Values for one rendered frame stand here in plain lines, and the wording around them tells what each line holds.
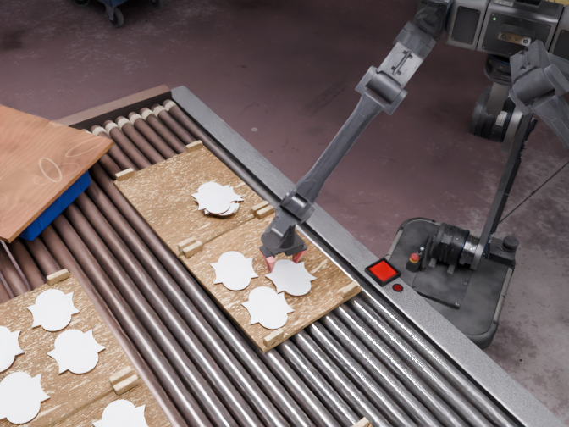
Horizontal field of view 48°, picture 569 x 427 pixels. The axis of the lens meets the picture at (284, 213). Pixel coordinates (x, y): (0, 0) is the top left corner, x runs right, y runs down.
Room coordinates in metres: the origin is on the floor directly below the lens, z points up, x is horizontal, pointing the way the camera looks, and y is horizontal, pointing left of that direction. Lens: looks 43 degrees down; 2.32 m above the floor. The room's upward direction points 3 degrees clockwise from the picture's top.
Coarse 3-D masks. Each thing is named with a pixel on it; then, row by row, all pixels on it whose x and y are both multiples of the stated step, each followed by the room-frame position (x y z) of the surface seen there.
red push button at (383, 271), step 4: (376, 264) 1.27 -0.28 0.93; (380, 264) 1.27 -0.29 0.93; (384, 264) 1.27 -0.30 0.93; (372, 268) 1.26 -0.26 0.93; (376, 268) 1.26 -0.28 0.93; (380, 268) 1.26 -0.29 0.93; (384, 268) 1.26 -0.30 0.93; (388, 268) 1.26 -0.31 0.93; (376, 272) 1.24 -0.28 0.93; (380, 272) 1.24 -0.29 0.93; (384, 272) 1.24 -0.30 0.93; (388, 272) 1.25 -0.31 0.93; (392, 272) 1.25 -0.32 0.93; (396, 272) 1.25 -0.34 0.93; (380, 276) 1.23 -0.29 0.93; (384, 276) 1.23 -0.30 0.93; (388, 276) 1.23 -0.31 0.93
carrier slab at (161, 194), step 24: (168, 168) 1.66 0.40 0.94; (192, 168) 1.67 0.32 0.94; (216, 168) 1.68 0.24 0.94; (120, 192) 1.54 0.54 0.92; (144, 192) 1.53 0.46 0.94; (168, 192) 1.54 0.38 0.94; (192, 192) 1.54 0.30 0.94; (240, 192) 1.56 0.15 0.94; (144, 216) 1.42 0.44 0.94; (168, 216) 1.43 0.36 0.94; (192, 216) 1.43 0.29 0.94; (216, 216) 1.44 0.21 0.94; (240, 216) 1.44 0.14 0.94; (168, 240) 1.33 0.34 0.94
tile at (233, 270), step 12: (228, 252) 1.28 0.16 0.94; (216, 264) 1.23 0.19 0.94; (228, 264) 1.23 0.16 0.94; (240, 264) 1.23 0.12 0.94; (216, 276) 1.18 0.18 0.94; (228, 276) 1.19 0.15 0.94; (240, 276) 1.19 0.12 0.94; (252, 276) 1.19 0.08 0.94; (228, 288) 1.14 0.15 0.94; (240, 288) 1.15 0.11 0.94
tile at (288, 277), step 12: (276, 264) 1.24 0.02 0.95; (288, 264) 1.24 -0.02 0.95; (300, 264) 1.24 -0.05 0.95; (264, 276) 1.19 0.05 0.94; (276, 276) 1.19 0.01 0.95; (288, 276) 1.19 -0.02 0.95; (300, 276) 1.20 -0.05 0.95; (312, 276) 1.20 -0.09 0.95; (276, 288) 1.15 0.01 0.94; (288, 288) 1.15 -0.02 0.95; (300, 288) 1.15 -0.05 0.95
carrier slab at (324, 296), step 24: (216, 240) 1.34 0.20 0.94; (240, 240) 1.34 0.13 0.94; (192, 264) 1.23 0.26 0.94; (264, 264) 1.25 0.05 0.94; (312, 264) 1.25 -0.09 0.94; (216, 288) 1.15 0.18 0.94; (312, 288) 1.16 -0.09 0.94; (336, 288) 1.17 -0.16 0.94; (360, 288) 1.17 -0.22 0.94; (240, 312) 1.07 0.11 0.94; (312, 312) 1.08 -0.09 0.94; (264, 336) 0.99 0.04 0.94; (288, 336) 1.00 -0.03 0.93
